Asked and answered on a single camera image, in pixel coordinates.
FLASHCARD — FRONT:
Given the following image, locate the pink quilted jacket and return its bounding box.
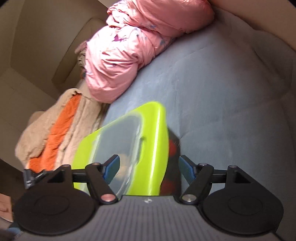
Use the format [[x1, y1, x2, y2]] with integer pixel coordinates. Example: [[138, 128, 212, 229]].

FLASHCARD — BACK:
[[75, 1, 214, 103]]

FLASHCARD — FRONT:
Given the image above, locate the smoky transparent storage bin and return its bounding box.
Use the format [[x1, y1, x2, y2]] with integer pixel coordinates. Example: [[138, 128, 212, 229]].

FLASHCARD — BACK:
[[159, 129, 182, 196]]

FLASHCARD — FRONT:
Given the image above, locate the green lid with clear window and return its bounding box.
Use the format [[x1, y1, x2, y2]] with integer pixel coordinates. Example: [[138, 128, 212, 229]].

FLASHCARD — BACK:
[[71, 101, 169, 197]]

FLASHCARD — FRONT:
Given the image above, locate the beige and orange blanket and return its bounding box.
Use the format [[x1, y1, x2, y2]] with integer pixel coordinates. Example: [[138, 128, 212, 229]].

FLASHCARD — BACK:
[[15, 88, 108, 173]]

